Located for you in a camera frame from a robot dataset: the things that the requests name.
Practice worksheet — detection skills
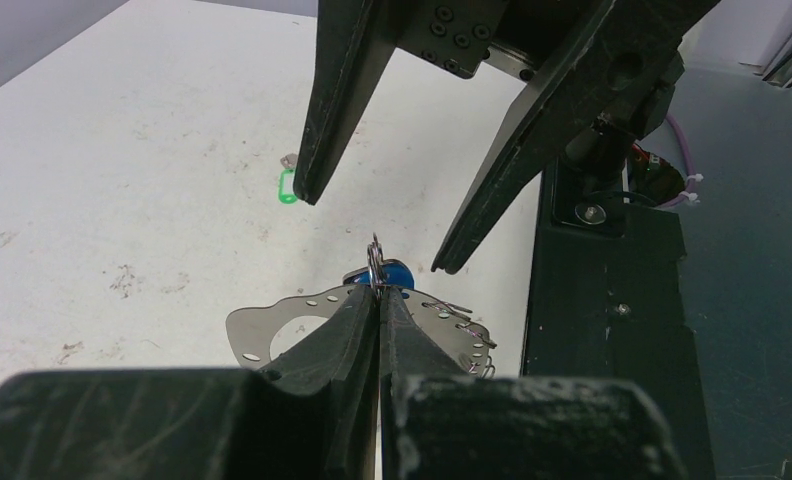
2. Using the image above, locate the key with blue tag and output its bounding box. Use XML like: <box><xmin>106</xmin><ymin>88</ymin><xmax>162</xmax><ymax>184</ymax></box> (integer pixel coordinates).
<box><xmin>342</xmin><ymin>259</ymin><xmax>415</xmax><ymax>290</ymax></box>

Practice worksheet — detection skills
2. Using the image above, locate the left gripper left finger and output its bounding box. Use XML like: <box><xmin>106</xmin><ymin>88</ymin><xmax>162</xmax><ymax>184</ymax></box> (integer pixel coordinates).
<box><xmin>0</xmin><ymin>286</ymin><xmax>378</xmax><ymax>479</ymax></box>

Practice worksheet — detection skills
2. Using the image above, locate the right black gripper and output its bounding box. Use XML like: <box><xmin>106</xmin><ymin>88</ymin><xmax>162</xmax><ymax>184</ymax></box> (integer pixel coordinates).
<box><xmin>293</xmin><ymin>0</ymin><xmax>716</xmax><ymax>274</ymax></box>

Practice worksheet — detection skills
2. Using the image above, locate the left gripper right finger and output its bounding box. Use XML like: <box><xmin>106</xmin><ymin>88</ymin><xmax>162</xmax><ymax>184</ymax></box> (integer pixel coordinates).
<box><xmin>380</xmin><ymin>290</ymin><xmax>685</xmax><ymax>479</ymax></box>

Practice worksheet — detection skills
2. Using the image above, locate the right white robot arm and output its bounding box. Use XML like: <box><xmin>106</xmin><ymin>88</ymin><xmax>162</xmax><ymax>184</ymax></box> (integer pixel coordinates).
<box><xmin>293</xmin><ymin>1</ymin><xmax>713</xmax><ymax>274</ymax></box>

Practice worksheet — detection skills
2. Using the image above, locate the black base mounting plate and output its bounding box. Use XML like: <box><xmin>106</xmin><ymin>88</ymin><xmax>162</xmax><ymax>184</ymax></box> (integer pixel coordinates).
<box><xmin>521</xmin><ymin>163</ymin><xmax>715</xmax><ymax>479</ymax></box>

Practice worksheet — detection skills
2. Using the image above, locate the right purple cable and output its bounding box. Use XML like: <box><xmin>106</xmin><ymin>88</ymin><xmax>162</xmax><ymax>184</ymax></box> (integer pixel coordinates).
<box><xmin>654</xmin><ymin>112</ymin><xmax>705</xmax><ymax>212</ymax></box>

